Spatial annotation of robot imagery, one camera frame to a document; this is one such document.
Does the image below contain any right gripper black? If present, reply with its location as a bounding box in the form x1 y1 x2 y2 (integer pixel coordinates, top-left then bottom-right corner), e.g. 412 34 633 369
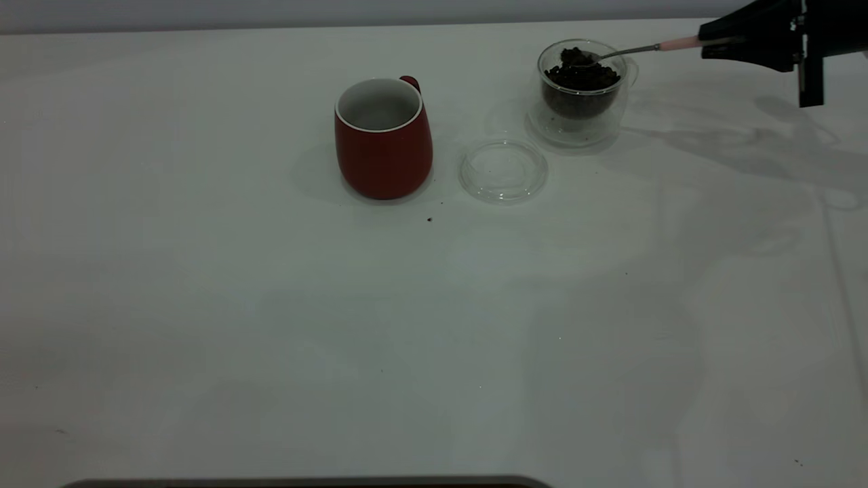
698 0 868 108

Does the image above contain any pink handled metal spoon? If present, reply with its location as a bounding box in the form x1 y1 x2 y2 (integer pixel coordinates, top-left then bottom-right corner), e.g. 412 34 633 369
561 35 706 68

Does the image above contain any red ceramic mug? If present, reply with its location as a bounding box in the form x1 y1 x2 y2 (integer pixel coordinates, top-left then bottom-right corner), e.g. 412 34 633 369
334 75 435 201

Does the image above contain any dark coffee beans pile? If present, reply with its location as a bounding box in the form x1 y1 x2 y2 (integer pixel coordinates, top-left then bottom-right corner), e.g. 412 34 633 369
542 47 622 121

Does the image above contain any clear glass cup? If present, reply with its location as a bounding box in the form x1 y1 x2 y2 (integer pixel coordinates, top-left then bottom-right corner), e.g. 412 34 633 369
528 39 639 148

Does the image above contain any clear glass lid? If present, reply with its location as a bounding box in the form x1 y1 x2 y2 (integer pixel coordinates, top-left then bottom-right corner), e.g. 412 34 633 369
458 138 549 205

